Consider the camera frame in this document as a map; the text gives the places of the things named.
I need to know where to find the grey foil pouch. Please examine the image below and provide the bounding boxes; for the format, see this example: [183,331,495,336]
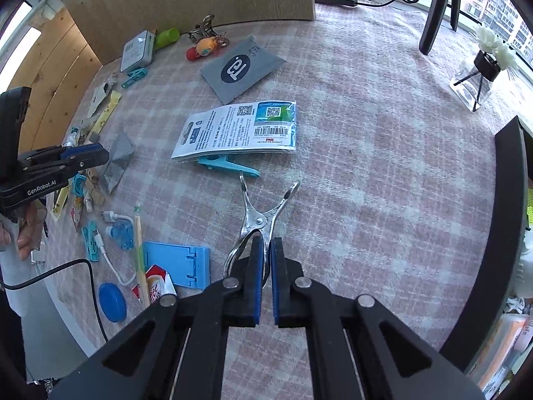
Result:
[100,131,135,195]

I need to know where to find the clear plastic bag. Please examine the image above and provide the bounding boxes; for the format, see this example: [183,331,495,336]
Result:
[62,126,82,147]

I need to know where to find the teal clothes peg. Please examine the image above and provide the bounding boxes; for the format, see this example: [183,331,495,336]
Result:
[197,155,260,178]
[81,220,99,262]
[121,68,148,89]

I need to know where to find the chopsticks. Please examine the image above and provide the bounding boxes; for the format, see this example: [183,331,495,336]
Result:
[133,204,150,309]

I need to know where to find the metal clamp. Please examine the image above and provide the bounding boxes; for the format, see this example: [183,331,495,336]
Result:
[223,172,301,285]

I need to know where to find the blue white product package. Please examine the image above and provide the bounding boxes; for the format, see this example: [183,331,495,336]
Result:
[172,100,297,161]

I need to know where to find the long yellow sachet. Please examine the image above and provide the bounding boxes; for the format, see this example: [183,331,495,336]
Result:
[50,90,122,221]

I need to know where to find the person left hand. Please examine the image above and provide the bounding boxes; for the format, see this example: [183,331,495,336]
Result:
[16,200,47,261]

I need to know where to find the big blue clothes peg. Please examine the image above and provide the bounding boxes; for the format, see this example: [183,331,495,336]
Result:
[71,173,87,199]

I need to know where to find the wooden clothes peg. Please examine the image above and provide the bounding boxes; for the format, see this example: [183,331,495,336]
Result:
[85,168,106,207]

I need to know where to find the small white tube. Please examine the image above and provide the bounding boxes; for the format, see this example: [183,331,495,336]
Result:
[83,196,93,213]

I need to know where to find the small red snack sachet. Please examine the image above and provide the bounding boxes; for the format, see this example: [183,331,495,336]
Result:
[146,265,177,303]

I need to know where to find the red coffee mate sachet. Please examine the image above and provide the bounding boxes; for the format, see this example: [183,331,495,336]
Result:
[70,196,84,232]

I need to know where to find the blue round lid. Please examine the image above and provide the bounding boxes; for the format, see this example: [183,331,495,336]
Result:
[99,283,127,323]

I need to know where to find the blue sanitizer bottle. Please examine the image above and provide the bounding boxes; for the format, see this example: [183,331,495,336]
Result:
[106,219,135,251]

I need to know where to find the blue phone stand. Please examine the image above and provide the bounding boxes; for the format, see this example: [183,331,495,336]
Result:
[143,241,211,290]

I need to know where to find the green plastic tube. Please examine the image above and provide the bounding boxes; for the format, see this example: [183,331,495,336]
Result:
[154,28,181,52]

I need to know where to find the metal carabiner clip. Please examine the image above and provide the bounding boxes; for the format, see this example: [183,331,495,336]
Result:
[187,14,217,43]

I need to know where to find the black tray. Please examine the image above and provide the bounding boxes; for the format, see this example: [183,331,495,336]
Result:
[440,117,532,372]

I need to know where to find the white flower vase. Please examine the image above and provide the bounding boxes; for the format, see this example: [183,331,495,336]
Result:
[449,25,518,113]

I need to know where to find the short white usb cable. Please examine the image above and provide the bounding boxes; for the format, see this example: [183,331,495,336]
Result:
[93,209,138,287]

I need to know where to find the black usb cable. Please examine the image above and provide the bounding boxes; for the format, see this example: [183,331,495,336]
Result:
[0,257,110,345]

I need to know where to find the orange toy keychain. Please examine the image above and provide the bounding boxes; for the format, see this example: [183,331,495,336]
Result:
[185,35,230,61]

